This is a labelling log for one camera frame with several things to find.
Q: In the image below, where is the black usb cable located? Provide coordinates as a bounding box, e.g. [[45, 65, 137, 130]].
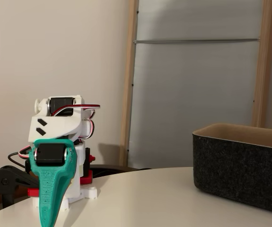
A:
[[7, 152, 31, 171]]

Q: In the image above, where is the red white servo wire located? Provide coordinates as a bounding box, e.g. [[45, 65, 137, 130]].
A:
[[18, 146, 34, 162]]

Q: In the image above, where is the dark grey felt box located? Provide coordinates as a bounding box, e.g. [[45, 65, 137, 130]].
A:
[[192, 122, 272, 216]]

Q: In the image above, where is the black clamp with red knob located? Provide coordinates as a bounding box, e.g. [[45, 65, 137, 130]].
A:
[[79, 148, 96, 185]]

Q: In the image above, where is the black clamp with red pad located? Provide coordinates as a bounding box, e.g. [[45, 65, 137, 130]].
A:
[[0, 165, 41, 209]]

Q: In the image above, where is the wooden frame with frosted panel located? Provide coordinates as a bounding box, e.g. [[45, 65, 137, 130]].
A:
[[119, 0, 272, 167]]

